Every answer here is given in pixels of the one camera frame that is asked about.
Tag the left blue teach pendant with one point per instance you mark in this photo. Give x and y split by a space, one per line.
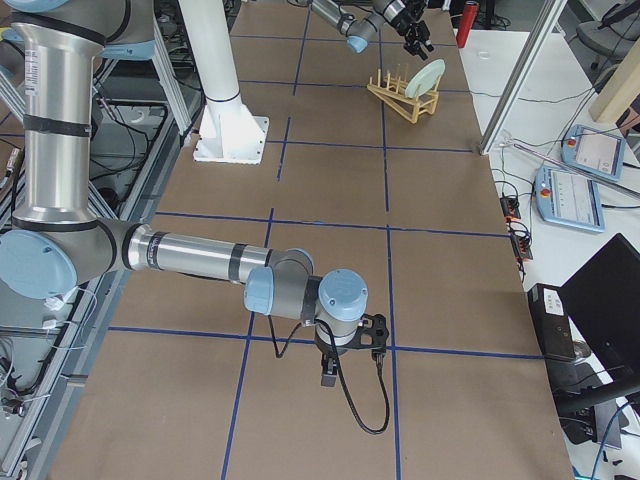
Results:
569 200

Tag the office chair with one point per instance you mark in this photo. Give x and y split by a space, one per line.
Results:
611 37

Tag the black computer monitor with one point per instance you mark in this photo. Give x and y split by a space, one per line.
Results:
602 300

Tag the black box device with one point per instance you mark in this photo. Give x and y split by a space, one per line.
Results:
551 323

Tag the wooden dish rack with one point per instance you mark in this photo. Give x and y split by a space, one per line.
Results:
390 90

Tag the light green plate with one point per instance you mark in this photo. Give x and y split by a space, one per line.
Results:
425 79

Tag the black orange power strip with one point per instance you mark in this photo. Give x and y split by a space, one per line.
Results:
520 235

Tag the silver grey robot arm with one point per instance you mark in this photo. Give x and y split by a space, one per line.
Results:
404 17
56 243

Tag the aluminium frame post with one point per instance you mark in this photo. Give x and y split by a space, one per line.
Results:
548 17

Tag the red cylinder tube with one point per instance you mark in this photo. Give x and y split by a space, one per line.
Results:
466 23

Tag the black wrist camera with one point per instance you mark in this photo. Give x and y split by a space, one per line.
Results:
372 334

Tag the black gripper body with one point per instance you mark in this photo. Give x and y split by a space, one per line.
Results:
406 20
327 354

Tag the right blue teach pendant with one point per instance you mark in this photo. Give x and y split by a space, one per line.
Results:
593 151

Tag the wooden beam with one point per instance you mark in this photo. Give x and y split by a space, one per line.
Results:
620 91

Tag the blue teach pendant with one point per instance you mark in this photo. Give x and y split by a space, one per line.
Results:
569 200
593 151

